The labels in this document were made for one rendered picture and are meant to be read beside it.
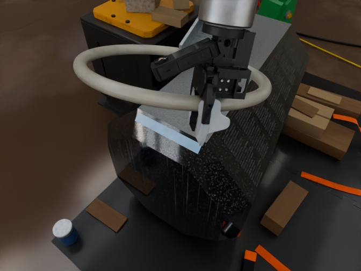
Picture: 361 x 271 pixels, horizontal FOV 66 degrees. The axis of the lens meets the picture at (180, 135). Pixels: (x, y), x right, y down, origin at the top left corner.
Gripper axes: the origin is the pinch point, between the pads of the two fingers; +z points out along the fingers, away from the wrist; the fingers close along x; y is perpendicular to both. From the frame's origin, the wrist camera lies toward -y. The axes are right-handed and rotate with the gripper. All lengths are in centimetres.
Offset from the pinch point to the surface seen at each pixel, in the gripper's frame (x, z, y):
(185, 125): 47, 22, 12
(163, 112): 56, 21, 5
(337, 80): 164, 32, 185
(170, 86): 70, 14, 9
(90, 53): 29.2, -6.9, -21.1
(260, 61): 78, 2, 55
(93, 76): 9.2, -7.3, -19.3
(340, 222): 49, 85, 116
